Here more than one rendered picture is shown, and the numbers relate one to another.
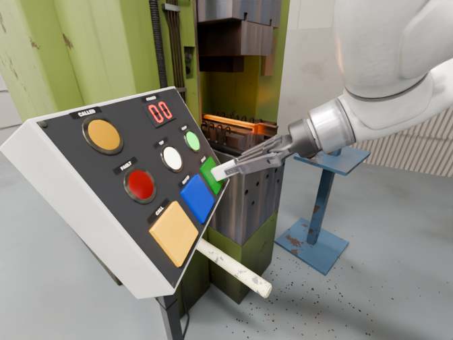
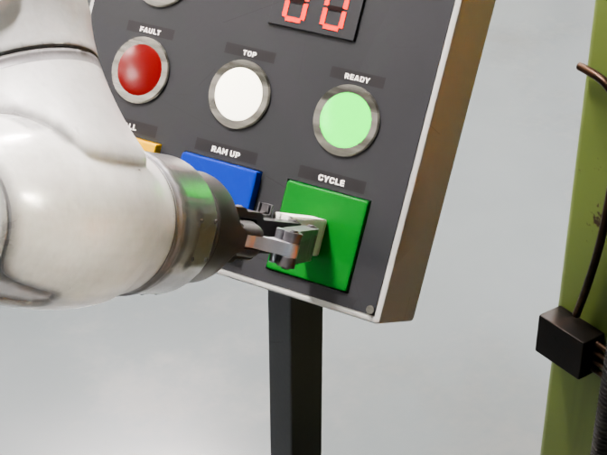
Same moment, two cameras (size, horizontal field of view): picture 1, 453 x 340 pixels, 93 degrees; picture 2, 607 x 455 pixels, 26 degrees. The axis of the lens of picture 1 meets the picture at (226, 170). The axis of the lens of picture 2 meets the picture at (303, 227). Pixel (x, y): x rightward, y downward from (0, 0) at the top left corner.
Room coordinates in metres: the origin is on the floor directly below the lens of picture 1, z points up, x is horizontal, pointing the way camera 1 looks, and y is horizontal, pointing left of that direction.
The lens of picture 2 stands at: (0.67, -0.84, 1.56)
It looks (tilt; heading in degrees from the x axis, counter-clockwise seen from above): 31 degrees down; 105
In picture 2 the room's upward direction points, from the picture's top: straight up
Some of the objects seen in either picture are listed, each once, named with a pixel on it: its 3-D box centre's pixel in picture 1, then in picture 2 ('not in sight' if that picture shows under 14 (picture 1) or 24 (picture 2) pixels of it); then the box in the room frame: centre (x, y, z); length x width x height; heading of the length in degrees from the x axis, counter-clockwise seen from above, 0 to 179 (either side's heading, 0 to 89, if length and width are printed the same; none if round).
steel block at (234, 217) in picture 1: (222, 173); not in sight; (1.06, 0.02, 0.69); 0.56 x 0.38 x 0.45; 50
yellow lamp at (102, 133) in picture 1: (104, 135); not in sight; (0.28, 0.17, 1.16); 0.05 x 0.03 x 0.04; 140
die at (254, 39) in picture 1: (214, 42); not in sight; (1.01, 0.05, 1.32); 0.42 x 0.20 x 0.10; 50
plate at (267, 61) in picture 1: (269, 56); not in sight; (1.20, -0.21, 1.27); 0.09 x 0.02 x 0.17; 140
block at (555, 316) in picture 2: not in sight; (569, 341); (0.66, 0.23, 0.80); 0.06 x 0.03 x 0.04; 140
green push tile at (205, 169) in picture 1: (211, 175); (320, 235); (0.46, 0.04, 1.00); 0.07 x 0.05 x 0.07; 165
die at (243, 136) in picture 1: (216, 129); not in sight; (1.01, 0.05, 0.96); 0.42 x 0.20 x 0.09; 50
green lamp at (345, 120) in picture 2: (192, 141); (346, 120); (0.47, 0.08, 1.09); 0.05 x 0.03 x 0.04; 140
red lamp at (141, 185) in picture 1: (141, 185); (140, 69); (0.27, 0.13, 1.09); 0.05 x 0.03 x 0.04; 140
